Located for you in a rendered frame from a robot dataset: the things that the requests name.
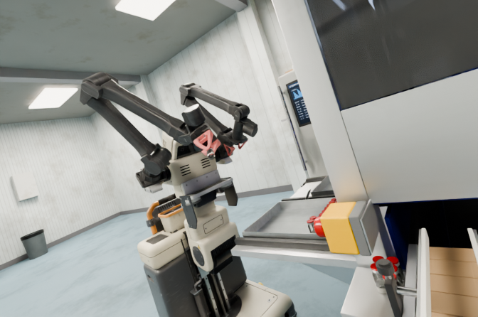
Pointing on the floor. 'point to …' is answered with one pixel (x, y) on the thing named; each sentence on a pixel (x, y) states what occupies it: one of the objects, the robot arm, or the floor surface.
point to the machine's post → (319, 92)
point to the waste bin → (35, 244)
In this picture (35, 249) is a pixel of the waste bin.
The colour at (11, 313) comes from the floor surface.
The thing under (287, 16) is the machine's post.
